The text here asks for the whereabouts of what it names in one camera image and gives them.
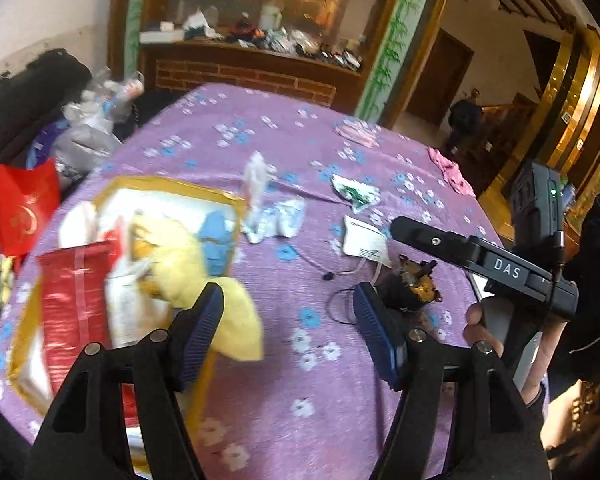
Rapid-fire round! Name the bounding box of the red snack pouch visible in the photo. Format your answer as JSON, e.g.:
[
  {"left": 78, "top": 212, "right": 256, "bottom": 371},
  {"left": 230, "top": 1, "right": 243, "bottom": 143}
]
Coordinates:
[{"left": 36, "top": 238, "right": 142, "bottom": 428}]

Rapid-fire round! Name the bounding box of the green white sachet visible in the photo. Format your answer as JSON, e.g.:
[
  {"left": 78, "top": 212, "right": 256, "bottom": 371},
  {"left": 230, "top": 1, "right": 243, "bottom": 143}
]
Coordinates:
[{"left": 332, "top": 174, "right": 381, "bottom": 214}]

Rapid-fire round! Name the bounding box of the yellow cloth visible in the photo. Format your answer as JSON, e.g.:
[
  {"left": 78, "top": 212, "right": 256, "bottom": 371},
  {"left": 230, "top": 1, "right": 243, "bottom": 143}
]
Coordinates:
[{"left": 131, "top": 212, "right": 263, "bottom": 362}]

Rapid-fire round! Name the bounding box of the lemon print tissue pack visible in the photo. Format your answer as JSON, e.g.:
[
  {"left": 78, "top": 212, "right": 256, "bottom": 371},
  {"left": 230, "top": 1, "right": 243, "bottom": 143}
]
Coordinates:
[{"left": 242, "top": 196, "right": 306, "bottom": 245}]

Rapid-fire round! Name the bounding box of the blue soft toy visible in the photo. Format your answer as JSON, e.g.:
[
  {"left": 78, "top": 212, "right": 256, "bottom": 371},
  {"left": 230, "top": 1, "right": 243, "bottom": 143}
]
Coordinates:
[{"left": 197, "top": 210, "right": 235, "bottom": 278}]

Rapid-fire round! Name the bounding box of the white red text packet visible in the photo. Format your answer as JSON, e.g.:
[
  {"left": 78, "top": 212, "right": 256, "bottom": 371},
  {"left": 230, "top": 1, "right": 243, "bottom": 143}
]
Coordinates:
[{"left": 242, "top": 151, "right": 268, "bottom": 209}]

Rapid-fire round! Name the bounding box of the person's right hand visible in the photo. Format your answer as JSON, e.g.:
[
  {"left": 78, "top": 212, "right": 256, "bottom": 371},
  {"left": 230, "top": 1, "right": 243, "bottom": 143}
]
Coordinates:
[{"left": 463, "top": 297, "right": 567, "bottom": 405}]

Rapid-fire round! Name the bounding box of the black battery pack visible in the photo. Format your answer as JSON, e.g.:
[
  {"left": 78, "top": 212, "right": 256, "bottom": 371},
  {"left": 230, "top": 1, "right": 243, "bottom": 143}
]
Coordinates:
[{"left": 510, "top": 160, "right": 564, "bottom": 270}]

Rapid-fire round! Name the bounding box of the pink cloth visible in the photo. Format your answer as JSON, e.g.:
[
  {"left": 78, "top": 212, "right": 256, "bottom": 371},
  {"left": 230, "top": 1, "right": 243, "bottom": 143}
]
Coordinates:
[{"left": 427, "top": 148, "right": 476, "bottom": 197}]

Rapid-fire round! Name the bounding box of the purple floral tablecloth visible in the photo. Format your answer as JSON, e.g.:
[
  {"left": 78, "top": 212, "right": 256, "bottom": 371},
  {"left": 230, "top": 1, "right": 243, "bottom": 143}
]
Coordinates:
[{"left": 0, "top": 81, "right": 506, "bottom": 480}]

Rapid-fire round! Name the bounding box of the white paper envelope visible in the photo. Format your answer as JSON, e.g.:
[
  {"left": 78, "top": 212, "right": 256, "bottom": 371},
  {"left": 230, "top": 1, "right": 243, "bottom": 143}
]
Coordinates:
[{"left": 341, "top": 216, "right": 391, "bottom": 268}]

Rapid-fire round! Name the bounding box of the person in background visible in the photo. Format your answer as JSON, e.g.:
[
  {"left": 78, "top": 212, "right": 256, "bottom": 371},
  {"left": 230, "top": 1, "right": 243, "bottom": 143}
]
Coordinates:
[{"left": 445, "top": 88, "right": 483, "bottom": 153}]

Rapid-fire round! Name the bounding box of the yellow rimmed white box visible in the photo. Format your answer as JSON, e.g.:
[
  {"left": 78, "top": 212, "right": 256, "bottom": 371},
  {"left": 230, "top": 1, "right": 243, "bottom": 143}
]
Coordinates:
[{"left": 7, "top": 176, "right": 247, "bottom": 437}]

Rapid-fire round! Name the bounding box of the pink tissue pack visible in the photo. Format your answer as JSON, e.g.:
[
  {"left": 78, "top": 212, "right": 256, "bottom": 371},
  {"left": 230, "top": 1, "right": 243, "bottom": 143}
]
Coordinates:
[{"left": 334, "top": 118, "right": 379, "bottom": 148}]

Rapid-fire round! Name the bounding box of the red gift bag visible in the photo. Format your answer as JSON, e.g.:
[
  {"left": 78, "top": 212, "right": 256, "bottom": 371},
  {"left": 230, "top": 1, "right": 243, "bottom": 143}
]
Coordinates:
[{"left": 0, "top": 158, "right": 60, "bottom": 257}]

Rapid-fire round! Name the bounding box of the black sofa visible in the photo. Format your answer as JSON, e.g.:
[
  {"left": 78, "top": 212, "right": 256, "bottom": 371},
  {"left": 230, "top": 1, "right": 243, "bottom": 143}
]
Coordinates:
[{"left": 0, "top": 49, "right": 92, "bottom": 164}]

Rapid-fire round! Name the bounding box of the brick pattern wooden counter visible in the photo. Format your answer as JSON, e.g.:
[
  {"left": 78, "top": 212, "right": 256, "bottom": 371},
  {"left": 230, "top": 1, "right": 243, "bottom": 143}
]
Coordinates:
[{"left": 140, "top": 39, "right": 363, "bottom": 115}]

